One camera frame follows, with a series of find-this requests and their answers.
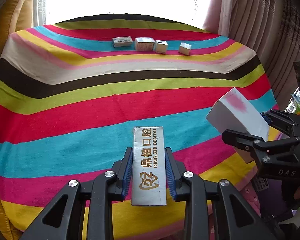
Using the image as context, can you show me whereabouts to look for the large grey-white box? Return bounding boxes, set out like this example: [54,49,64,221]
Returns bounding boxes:
[206,88,269,141]

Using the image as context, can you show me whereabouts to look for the gold white dental box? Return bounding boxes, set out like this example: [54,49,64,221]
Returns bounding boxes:
[131,127,167,206]

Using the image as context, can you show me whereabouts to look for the small white cube box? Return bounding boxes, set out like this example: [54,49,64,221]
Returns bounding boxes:
[178,42,191,56]

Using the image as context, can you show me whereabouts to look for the white box red label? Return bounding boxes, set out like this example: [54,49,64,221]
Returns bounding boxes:
[155,40,168,54]

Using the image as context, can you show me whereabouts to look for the white printed box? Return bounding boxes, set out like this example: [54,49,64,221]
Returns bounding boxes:
[135,37,155,51]

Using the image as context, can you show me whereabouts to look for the green white medicine box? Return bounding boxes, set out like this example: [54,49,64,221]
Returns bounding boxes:
[113,36,133,48]

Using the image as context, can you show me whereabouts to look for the pink curtain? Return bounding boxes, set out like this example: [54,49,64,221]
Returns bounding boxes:
[203,0,300,109]

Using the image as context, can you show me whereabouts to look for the striped colourful tablecloth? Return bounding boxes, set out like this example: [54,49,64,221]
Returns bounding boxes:
[0,14,278,239]

